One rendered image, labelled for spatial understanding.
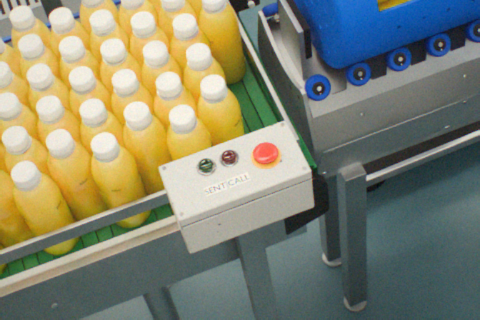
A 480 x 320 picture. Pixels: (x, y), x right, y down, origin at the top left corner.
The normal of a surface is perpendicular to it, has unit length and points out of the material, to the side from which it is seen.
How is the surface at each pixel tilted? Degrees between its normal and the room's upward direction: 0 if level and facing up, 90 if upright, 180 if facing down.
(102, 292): 90
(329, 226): 90
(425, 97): 70
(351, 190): 90
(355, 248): 90
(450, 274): 0
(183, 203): 0
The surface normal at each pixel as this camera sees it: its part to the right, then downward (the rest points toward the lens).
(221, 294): -0.11, -0.58
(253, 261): 0.34, 0.74
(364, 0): 0.25, 0.39
